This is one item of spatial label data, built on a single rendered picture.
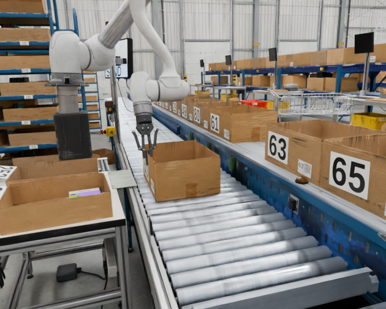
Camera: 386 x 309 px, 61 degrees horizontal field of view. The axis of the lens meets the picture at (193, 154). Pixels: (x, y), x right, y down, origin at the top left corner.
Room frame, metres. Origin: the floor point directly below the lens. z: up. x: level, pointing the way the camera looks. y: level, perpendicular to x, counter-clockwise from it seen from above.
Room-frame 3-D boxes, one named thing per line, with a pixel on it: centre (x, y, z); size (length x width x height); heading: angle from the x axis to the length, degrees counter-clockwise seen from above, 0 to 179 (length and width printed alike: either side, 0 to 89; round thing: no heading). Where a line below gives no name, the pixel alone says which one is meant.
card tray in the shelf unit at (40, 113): (2.77, 1.33, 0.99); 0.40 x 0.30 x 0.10; 102
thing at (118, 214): (1.52, 0.69, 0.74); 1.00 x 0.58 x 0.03; 18
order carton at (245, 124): (2.03, -0.31, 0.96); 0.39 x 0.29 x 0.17; 15
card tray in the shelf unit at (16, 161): (2.77, 1.32, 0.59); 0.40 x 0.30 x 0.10; 103
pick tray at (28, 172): (1.50, 0.65, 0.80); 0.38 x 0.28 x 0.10; 106
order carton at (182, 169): (1.51, 0.07, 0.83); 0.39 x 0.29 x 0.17; 16
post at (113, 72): (2.59, 0.61, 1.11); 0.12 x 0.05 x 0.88; 15
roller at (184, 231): (1.08, -0.10, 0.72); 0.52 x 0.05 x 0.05; 105
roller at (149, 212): (1.26, -0.05, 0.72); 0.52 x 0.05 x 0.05; 105
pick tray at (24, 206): (1.21, 0.54, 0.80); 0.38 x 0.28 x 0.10; 110
